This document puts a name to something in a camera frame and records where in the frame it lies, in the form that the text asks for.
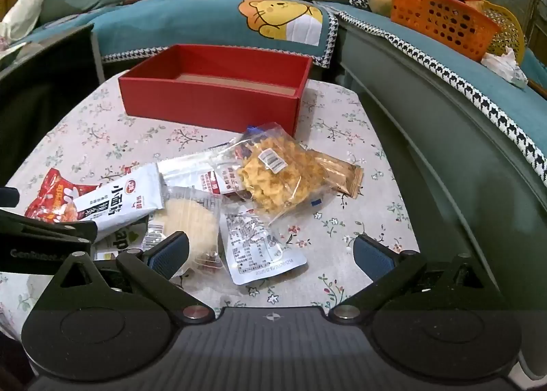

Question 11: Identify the round rice cake packet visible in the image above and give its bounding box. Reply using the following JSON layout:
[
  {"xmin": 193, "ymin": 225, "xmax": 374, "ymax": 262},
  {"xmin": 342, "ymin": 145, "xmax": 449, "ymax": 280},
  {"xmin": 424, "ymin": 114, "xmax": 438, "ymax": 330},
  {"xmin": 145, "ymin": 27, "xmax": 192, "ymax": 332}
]
[{"xmin": 147, "ymin": 187, "xmax": 224, "ymax": 276}]

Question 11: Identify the brown snack packet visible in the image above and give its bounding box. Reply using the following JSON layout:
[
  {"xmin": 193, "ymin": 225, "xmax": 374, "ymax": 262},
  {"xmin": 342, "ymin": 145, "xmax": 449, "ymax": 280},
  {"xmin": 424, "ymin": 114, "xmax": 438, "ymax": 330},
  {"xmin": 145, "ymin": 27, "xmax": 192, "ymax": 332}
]
[{"xmin": 310, "ymin": 149, "xmax": 364, "ymax": 199}]

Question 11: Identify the yellow plastic basket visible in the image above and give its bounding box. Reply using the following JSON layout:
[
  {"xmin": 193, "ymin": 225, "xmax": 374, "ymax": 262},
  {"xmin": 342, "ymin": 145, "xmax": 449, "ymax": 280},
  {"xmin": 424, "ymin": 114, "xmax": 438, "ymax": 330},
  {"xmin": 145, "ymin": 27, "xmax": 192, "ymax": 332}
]
[{"xmin": 483, "ymin": 0, "xmax": 525, "ymax": 65}]

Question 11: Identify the green sofa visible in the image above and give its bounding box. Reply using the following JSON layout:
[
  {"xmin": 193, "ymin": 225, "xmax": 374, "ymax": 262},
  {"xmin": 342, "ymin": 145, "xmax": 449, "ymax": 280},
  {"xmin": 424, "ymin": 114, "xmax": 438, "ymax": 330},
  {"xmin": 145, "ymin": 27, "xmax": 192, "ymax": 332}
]
[{"xmin": 0, "ymin": 0, "xmax": 547, "ymax": 379}]

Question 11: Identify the clear packet of yellow crisps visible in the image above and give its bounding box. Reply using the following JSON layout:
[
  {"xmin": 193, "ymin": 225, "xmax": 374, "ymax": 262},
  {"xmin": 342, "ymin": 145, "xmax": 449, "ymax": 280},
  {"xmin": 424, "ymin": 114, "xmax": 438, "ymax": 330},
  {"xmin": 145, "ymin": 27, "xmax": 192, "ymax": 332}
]
[{"xmin": 211, "ymin": 123, "xmax": 328, "ymax": 216}]

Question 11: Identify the teal lion print sofa cover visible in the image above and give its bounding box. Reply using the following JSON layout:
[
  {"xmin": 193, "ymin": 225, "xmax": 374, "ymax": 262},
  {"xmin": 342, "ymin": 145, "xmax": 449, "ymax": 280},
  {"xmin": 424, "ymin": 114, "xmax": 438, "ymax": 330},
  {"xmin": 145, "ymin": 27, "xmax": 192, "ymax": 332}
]
[{"xmin": 26, "ymin": 0, "xmax": 338, "ymax": 71}]

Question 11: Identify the orange plastic basket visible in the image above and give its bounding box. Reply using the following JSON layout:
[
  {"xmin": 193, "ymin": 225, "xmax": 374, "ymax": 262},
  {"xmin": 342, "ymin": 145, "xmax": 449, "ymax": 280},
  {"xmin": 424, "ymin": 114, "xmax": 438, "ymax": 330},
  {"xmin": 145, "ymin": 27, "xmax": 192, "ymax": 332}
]
[{"xmin": 389, "ymin": 0, "xmax": 501, "ymax": 62}]

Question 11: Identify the white printed foil packet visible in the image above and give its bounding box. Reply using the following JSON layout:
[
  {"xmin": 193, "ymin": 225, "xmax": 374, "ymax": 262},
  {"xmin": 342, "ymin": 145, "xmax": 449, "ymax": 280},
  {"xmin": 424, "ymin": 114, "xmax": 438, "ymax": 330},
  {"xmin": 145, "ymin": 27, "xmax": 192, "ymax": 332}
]
[{"xmin": 219, "ymin": 203, "xmax": 307, "ymax": 286}]

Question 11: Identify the green and white wafer packet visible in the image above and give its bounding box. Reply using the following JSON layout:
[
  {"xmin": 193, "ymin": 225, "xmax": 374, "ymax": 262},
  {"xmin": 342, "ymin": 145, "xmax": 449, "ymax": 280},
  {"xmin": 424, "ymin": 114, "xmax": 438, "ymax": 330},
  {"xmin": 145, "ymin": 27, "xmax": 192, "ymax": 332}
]
[{"xmin": 92, "ymin": 224, "xmax": 150, "ymax": 261}]

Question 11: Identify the crumpled white plastic wrapper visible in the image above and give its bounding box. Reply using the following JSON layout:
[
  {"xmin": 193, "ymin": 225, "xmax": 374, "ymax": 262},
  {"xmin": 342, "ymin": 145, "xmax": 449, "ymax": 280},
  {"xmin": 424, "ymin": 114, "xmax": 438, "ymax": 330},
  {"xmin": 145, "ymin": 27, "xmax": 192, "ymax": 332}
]
[{"xmin": 481, "ymin": 48, "xmax": 530, "ymax": 88}]

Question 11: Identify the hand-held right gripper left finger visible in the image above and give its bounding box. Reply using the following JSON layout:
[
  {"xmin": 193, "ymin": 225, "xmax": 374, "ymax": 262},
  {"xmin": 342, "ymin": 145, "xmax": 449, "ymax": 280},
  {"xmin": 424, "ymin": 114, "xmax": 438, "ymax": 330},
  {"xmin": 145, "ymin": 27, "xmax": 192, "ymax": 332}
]
[{"xmin": 40, "ymin": 232, "xmax": 215, "ymax": 324}]

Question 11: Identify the teal houndstooth trim sofa cover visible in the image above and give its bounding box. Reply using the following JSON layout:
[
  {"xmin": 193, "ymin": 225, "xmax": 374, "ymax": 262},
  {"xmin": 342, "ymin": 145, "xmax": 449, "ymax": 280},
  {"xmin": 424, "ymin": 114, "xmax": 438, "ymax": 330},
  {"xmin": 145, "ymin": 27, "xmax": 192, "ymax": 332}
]
[{"xmin": 325, "ymin": 2, "xmax": 547, "ymax": 187}]

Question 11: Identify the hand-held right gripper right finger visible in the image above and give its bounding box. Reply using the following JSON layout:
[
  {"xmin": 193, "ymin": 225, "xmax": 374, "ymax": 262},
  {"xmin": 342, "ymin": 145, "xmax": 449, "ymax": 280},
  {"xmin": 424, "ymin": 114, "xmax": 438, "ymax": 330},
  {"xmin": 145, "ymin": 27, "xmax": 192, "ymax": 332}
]
[{"xmin": 328, "ymin": 234, "xmax": 503, "ymax": 324}]

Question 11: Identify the red cardboard box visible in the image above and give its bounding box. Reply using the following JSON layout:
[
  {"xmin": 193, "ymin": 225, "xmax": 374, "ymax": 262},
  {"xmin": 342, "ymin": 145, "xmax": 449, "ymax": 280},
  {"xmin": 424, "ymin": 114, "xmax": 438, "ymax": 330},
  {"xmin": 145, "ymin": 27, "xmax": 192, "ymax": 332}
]
[{"xmin": 118, "ymin": 44, "xmax": 314, "ymax": 136}]

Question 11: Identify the white and green pillow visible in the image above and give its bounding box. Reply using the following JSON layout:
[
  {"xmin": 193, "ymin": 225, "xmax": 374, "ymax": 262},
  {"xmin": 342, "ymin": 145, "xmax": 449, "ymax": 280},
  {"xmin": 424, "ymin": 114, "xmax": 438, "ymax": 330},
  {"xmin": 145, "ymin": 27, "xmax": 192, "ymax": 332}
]
[{"xmin": 0, "ymin": 0, "xmax": 48, "ymax": 40}]

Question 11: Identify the red snack packet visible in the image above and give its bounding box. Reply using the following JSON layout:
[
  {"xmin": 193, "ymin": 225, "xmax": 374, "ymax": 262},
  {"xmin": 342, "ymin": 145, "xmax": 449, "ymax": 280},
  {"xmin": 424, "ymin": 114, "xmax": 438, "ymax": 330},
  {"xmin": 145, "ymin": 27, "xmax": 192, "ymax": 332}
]
[{"xmin": 25, "ymin": 168, "xmax": 101, "ymax": 225}]

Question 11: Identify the white and black snack packet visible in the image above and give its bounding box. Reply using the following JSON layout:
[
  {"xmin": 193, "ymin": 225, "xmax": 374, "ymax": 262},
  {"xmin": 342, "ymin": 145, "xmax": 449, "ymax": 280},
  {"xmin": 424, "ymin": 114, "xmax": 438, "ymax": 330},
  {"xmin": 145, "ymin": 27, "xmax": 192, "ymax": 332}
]
[{"xmin": 72, "ymin": 162, "xmax": 165, "ymax": 242}]

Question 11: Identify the white packet with red label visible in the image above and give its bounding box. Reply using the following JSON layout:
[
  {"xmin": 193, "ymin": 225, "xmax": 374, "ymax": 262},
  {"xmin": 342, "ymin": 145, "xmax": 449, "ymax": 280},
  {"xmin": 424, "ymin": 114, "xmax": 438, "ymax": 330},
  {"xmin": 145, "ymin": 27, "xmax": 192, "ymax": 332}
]
[{"xmin": 157, "ymin": 147, "xmax": 257, "ymax": 196}]

